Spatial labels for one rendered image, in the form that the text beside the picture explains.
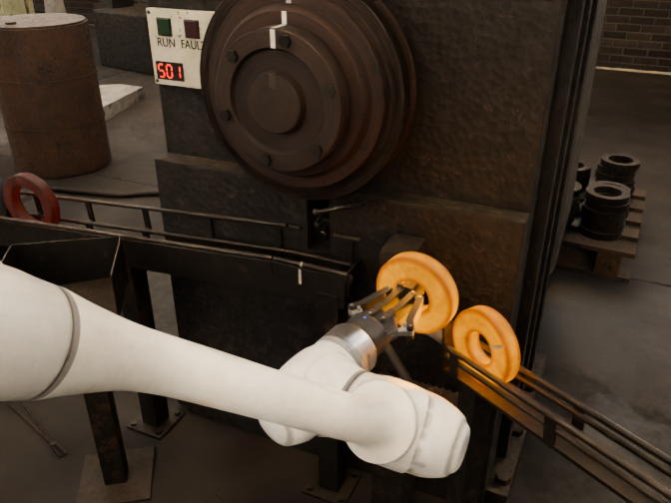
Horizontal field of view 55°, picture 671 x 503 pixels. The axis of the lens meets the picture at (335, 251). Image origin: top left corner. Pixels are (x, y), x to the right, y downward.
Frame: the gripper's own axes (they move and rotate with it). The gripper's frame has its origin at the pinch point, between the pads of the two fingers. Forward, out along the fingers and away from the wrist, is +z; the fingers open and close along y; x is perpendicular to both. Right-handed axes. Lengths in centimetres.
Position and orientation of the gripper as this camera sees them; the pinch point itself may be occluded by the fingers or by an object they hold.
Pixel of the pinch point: (416, 285)
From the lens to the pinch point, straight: 118.2
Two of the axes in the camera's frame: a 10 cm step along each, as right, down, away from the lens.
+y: 8.2, 2.6, -5.0
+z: 5.7, -4.3, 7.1
